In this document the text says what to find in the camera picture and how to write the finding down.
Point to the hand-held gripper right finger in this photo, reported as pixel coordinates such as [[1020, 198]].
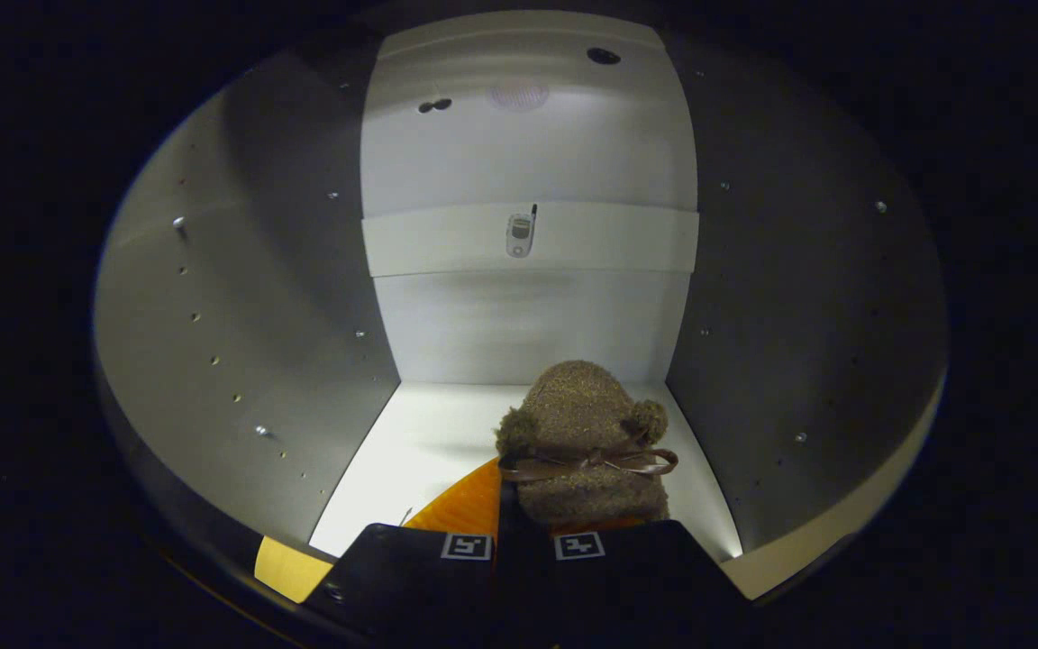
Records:
[[645, 586]]

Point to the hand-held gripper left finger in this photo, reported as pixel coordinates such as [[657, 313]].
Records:
[[411, 586]]

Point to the brown fuzzy shoe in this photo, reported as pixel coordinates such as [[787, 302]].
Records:
[[578, 415]]

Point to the grey shoe cabinet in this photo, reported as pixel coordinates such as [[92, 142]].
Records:
[[528, 324]]

